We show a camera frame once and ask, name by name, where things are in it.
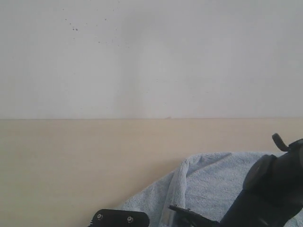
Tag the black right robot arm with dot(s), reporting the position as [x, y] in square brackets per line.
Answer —
[272, 191]

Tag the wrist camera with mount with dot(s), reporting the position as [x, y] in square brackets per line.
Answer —
[119, 218]
[175, 216]

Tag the light blue terry towel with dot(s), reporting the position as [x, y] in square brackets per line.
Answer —
[207, 184]

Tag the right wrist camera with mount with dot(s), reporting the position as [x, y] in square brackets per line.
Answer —
[175, 216]

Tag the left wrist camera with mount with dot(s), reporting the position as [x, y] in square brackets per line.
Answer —
[119, 218]

